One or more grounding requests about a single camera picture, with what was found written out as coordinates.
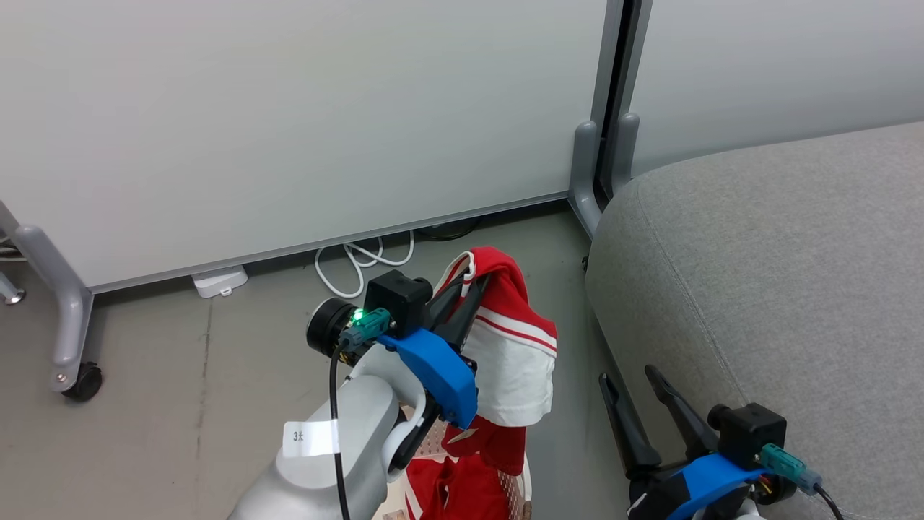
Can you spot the wrist black camera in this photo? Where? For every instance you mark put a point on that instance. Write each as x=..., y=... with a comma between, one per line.
x=397, y=300
x=747, y=433

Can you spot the grey metal stand foot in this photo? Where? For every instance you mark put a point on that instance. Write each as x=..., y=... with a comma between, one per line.
x=10, y=290

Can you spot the white perforated laundry basket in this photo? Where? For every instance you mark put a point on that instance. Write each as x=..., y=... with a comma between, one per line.
x=432, y=437

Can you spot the grey partition leg with caster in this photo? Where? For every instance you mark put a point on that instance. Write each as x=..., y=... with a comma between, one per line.
x=65, y=318

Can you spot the narrow white partition panel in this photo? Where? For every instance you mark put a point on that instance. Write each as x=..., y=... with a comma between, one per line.
x=758, y=65

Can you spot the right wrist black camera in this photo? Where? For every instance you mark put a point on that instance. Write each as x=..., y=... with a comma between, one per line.
x=747, y=433

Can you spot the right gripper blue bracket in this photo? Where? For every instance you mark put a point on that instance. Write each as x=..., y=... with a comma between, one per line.
x=704, y=480

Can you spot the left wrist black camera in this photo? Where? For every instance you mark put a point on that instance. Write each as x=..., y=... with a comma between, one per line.
x=397, y=300

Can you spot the red and white garment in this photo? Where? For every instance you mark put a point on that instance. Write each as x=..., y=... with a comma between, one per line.
x=516, y=361

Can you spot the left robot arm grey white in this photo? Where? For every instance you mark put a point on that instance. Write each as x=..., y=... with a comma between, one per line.
x=354, y=462

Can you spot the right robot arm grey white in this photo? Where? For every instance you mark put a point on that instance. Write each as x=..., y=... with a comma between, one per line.
x=752, y=514

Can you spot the wide white partition panel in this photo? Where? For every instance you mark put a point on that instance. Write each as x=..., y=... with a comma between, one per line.
x=289, y=108

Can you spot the white power adapter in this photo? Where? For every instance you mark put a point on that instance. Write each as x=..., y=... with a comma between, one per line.
x=219, y=282

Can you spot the white paper label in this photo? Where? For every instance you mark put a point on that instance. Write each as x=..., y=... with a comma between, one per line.
x=310, y=438

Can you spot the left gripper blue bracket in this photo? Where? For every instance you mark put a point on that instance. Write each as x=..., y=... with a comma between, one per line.
x=440, y=372

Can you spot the grey fabric sofa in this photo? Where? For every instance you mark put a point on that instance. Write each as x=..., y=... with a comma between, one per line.
x=779, y=303

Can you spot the grey partition foot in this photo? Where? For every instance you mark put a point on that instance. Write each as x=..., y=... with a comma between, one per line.
x=585, y=180
x=625, y=152

